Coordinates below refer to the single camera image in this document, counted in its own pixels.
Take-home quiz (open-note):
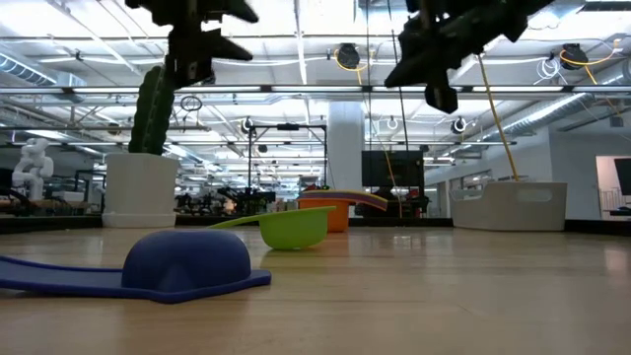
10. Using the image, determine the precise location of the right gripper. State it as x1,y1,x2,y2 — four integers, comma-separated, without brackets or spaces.
384,0,474,114

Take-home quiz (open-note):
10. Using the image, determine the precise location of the dark standing monitor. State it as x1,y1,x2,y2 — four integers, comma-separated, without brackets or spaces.
613,157,631,196

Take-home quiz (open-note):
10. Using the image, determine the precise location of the black table edge rail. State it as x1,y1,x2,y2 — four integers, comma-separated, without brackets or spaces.
0,214,631,236

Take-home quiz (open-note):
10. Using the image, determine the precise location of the yellow cable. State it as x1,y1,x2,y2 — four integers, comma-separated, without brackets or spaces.
475,53,521,182

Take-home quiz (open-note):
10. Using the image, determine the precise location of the green cactus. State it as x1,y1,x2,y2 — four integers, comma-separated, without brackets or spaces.
127,63,177,156

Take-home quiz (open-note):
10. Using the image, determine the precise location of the black metal frame stand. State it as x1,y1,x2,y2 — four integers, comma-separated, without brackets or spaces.
246,122,328,189

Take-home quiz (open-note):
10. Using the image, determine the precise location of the green measuring cup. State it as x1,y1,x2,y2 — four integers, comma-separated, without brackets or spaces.
209,205,338,251

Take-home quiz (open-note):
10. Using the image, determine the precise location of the navy measuring cup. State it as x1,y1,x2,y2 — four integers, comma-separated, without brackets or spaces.
0,228,273,304

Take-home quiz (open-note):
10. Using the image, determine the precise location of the orange measuring cup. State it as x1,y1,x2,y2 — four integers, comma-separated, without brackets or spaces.
297,194,389,234

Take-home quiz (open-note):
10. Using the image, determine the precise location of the black wall television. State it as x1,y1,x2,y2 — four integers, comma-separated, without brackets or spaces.
361,149,426,188

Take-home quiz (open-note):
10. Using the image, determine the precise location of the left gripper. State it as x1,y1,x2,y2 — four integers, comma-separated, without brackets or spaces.
147,0,260,90

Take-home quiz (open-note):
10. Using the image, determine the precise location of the white plastic basket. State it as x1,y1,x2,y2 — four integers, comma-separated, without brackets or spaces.
449,180,569,233

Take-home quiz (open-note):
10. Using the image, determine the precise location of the white plant pot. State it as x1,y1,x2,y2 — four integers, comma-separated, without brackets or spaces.
101,152,181,229

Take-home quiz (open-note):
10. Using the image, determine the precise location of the white robot statue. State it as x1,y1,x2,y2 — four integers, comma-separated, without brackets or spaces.
11,137,55,202

